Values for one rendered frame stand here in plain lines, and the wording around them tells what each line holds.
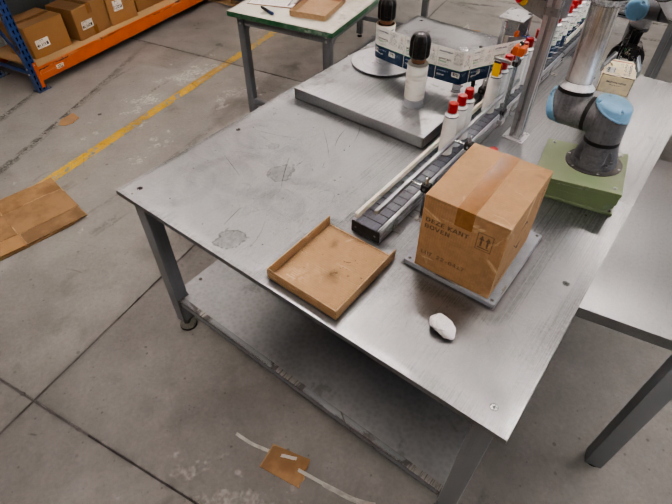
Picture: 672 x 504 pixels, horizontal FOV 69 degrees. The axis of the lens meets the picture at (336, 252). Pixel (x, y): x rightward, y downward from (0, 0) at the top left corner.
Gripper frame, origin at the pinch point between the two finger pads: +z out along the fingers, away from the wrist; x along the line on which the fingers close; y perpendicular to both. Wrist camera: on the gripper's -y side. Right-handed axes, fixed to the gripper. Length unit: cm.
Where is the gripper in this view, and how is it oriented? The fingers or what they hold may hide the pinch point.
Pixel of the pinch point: (618, 73)
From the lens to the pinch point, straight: 245.1
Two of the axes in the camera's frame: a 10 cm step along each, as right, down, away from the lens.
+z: 0.1, 6.9, 7.3
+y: -4.7, 6.5, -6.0
